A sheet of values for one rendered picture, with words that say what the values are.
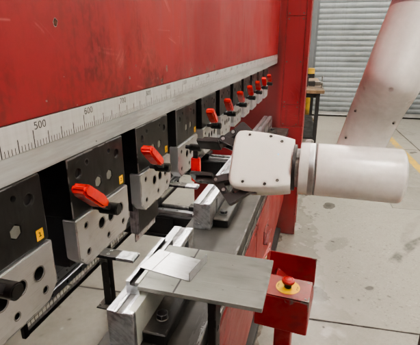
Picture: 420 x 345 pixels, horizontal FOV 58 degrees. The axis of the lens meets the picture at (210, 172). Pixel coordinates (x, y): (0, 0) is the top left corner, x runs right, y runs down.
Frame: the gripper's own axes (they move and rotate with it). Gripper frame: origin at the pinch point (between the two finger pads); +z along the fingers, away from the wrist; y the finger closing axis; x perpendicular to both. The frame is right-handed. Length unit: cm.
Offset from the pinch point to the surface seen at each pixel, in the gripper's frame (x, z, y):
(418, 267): 237, -96, -27
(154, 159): -0.4, 9.0, 0.8
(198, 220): 65, 18, -3
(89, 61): -20.3, 12.8, -5.0
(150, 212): 18.8, 15.8, 6.3
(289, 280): 61, -14, 12
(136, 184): 3.3, 13.2, 4.7
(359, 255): 241, -57, -30
